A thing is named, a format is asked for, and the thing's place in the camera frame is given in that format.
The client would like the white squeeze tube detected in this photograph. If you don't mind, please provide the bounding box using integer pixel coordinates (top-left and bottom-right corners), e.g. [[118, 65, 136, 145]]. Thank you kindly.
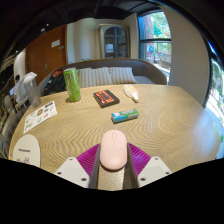
[[122, 84, 140, 103]]

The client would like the white cat-print mouse pad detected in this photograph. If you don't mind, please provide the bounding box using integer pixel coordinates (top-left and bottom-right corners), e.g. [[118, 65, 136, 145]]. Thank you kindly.
[[12, 133, 42, 168]]

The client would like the black-framed window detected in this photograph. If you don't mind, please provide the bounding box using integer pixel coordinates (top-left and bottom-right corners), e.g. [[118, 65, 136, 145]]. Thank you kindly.
[[204, 43, 224, 158], [138, 11, 173, 76]]

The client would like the arched glass-door cabinet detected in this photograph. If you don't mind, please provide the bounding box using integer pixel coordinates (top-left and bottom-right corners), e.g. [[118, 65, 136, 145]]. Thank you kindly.
[[98, 23, 131, 60]]

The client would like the green drink can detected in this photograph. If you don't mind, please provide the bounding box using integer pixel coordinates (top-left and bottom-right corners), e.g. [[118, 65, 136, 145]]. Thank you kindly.
[[63, 67, 82, 103]]

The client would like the pink computer mouse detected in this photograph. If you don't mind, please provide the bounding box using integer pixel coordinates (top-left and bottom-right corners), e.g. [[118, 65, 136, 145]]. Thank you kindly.
[[99, 129, 129, 172]]

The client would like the white sticker sheet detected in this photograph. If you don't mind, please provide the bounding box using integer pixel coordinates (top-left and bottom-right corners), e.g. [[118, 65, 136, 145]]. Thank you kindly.
[[22, 100, 58, 135]]

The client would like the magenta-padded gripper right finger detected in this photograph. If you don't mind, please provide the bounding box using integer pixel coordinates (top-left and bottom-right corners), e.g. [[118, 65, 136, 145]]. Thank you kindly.
[[125, 142, 173, 189]]

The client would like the striped cushion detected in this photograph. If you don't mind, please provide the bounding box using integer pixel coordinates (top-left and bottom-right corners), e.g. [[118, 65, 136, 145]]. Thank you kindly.
[[77, 67, 114, 89], [108, 66, 138, 85]]

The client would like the clear shaker bottle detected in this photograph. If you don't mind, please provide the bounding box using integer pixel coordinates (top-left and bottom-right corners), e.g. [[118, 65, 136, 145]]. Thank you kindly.
[[22, 71, 42, 108]]

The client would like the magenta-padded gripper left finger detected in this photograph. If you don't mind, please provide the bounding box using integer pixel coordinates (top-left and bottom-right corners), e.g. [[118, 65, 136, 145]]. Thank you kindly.
[[54, 143, 102, 189]]

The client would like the green and blue pack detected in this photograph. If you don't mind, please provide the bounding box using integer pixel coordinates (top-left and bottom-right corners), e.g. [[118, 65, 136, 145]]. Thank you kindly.
[[110, 108, 140, 124]]

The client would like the group of chairs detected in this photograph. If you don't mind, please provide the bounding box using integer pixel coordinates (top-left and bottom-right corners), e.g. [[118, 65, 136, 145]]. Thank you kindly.
[[1, 83, 28, 118]]

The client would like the black bag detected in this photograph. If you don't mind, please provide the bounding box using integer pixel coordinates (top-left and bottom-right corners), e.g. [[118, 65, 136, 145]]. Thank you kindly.
[[43, 69, 68, 97]]

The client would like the black and red box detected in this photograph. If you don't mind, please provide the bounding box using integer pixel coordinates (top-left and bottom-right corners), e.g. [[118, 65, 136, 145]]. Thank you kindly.
[[92, 89, 121, 109]]

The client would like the brown curved sofa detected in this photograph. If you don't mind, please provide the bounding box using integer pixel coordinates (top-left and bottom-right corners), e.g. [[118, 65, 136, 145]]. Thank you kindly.
[[38, 58, 168, 98]]

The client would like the wooden door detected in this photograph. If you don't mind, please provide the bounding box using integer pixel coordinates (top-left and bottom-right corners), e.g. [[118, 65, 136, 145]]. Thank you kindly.
[[25, 24, 68, 86]]

